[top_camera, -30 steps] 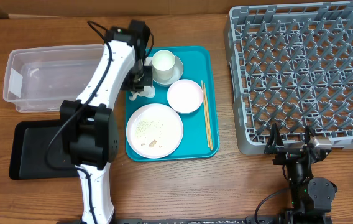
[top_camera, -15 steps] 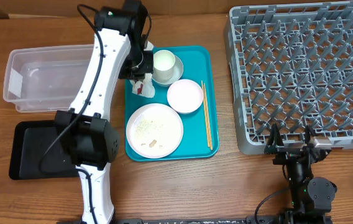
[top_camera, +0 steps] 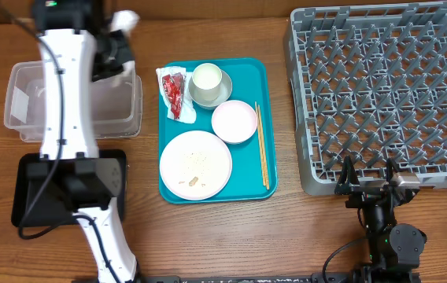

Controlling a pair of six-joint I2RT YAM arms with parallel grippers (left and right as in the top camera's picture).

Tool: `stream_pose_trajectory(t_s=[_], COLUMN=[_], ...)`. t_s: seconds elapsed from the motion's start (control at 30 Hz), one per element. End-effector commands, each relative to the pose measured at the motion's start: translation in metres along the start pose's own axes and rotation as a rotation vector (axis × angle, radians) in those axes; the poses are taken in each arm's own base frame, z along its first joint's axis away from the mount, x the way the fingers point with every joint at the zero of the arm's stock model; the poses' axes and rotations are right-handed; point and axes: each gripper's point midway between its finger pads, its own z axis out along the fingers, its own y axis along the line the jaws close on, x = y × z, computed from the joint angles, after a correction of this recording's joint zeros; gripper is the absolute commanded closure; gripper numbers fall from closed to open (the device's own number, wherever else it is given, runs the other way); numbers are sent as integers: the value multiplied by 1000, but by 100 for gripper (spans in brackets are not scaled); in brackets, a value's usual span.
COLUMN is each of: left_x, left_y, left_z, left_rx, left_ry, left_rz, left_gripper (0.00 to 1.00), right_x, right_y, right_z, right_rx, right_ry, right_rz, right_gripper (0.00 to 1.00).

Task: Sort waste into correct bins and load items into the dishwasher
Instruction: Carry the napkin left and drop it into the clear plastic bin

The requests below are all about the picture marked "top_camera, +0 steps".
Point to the food scrap on plate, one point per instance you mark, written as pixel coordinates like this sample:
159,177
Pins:
193,181

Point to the grey dish rack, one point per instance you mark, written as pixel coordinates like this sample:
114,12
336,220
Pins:
369,83

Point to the black tray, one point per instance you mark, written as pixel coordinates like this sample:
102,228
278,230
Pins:
23,196

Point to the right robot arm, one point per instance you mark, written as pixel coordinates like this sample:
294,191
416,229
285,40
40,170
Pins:
394,249

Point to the white round plate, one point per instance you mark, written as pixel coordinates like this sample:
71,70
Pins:
195,153

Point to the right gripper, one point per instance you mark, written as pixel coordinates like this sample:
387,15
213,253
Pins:
347,182

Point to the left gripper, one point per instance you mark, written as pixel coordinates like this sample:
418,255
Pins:
127,54

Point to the clear plastic bin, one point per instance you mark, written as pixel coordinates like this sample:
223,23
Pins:
116,111

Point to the white napkin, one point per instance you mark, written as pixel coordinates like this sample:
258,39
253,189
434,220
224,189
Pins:
188,114
125,21

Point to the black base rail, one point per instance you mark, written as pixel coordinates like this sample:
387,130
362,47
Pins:
313,278

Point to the grey small bowl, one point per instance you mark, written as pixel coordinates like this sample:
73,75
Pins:
225,93

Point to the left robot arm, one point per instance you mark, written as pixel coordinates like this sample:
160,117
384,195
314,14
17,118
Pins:
77,50

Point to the white paper cup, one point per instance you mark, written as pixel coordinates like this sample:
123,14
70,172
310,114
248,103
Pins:
207,78

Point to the red sauce packet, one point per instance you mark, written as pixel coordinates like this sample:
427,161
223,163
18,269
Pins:
173,86

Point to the pink bowl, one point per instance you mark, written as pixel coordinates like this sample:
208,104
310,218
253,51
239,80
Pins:
234,121

